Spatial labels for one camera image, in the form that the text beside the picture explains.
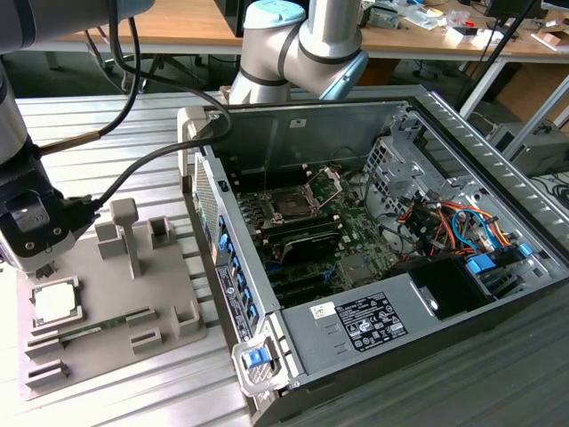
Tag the CPU with silver top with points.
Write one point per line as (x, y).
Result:
(55, 304)

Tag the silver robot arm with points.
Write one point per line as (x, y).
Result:
(66, 22)

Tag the CPU socket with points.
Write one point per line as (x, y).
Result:
(289, 207)

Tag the grey parts rack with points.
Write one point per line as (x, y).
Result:
(111, 289)

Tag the green RAM stick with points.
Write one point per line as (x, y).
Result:
(89, 331)

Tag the blue case latch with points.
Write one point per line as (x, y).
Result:
(255, 358)

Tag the black graphics card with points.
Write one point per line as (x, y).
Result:
(311, 247)

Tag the open grey PC case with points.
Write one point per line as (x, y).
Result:
(320, 129)

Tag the green motherboard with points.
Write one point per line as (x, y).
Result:
(360, 231)

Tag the grey power supply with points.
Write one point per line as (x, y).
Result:
(320, 351)

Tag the silver chipset heatsink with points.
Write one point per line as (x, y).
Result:
(358, 269)

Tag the grey metal drive cage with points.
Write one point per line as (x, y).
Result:
(400, 173)

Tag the grey metal device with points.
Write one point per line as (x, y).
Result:
(384, 17)

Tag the wooden desk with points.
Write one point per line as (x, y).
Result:
(422, 42)

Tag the black fan shroud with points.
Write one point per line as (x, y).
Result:
(449, 284)

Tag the blue plastic disk carrier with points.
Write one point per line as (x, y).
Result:
(480, 265)

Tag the small white box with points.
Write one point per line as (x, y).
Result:
(471, 39)

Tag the black slanted pole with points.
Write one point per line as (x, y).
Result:
(486, 58)

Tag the grey computer box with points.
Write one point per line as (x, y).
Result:
(542, 151)

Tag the brown cardboard piece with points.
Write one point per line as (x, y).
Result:
(549, 40)

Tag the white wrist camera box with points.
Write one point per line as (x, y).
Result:
(40, 249)

